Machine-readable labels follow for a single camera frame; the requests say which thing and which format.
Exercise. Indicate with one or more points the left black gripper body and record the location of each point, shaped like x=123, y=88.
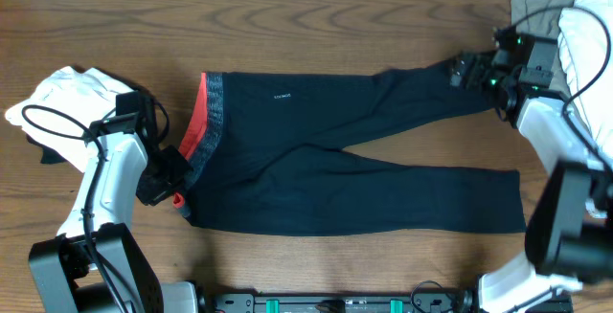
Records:
x=169, y=174

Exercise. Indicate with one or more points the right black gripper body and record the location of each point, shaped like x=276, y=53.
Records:
x=484, y=76

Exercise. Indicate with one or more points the black leggings red waistband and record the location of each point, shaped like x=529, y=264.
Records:
x=270, y=155

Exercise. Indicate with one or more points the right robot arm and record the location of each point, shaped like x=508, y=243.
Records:
x=568, y=241

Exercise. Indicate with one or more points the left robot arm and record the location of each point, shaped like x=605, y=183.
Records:
x=94, y=263

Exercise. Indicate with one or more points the folded white graphic t-shirt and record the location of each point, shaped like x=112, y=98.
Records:
x=86, y=97

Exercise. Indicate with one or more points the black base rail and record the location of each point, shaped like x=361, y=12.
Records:
x=335, y=303

